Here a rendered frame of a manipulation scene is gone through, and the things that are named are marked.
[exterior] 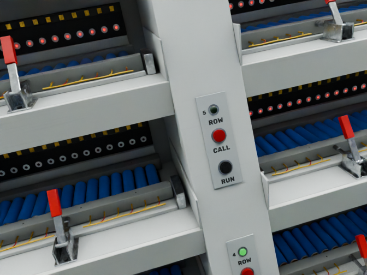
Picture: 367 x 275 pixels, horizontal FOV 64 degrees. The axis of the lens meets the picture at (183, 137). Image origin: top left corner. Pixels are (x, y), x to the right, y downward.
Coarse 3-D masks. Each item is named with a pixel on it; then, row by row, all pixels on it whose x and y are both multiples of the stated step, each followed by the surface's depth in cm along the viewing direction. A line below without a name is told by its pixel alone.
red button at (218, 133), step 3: (219, 129) 38; (216, 132) 37; (219, 132) 37; (222, 132) 38; (213, 135) 38; (216, 135) 37; (219, 135) 38; (222, 135) 38; (225, 135) 38; (216, 138) 38; (219, 138) 38; (222, 138) 38; (219, 141) 38
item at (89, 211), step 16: (128, 192) 45; (144, 192) 44; (160, 192) 45; (64, 208) 44; (80, 208) 43; (96, 208) 43; (112, 208) 44; (128, 208) 44; (144, 208) 43; (16, 224) 42; (32, 224) 42; (48, 224) 42; (0, 240) 41; (16, 240) 41
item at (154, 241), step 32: (96, 160) 52; (192, 192) 38; (96, 224) 43; (128, 224) 42; (160, 224) 41; (192, 224) 40; (32, 256) 39; (96, 256) 38; (128, 256) 38; (160, 256) 40
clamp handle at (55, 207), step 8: (48, 192) 39; (56, 192) 39; (48, 200) 38; (56, 200) 38; (56, 208) 38; (56, 216) 38; (56, 224) 38; (56, 232) 38; (64, 232) 38; (64, 240) 38
